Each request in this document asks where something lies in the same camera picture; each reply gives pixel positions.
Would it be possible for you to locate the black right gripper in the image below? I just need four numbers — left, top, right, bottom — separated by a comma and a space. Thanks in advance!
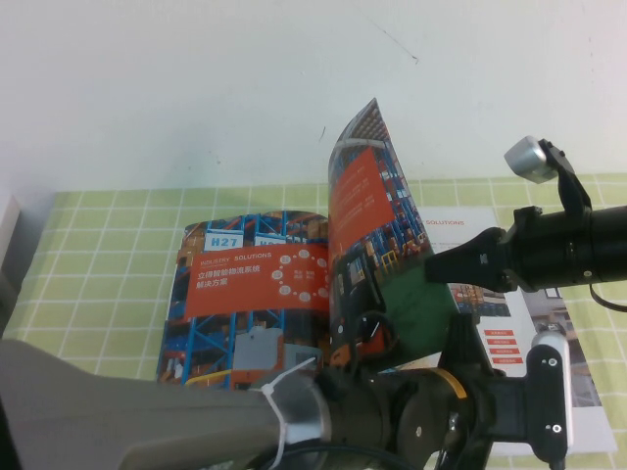
423, 205, 594, 294

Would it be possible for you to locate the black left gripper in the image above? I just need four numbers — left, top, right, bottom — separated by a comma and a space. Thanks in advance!
430, 312, 533, 470

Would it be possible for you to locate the colourful printed brochure book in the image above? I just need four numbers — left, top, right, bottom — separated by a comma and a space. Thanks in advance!
155, 97, 619, 456

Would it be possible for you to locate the white zip tie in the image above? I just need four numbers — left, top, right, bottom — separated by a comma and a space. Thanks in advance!
262, 355, 318, 466

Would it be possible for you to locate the green checkered tablecloth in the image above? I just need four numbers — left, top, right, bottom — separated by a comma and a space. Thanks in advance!
0, 174, 627, 470

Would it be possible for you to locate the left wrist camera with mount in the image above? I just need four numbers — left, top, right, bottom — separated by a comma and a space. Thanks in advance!
523, 330, 575, 464

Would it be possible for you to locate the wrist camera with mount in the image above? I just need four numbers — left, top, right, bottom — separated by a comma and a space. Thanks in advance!
523, 330, 575, 464
504, 135, 592, 221

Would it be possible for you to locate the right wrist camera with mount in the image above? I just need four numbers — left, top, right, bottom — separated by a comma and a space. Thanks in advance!
504, 135, 592, 221

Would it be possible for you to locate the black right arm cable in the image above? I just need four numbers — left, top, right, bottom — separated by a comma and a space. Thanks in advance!
589, 283, 627, 312

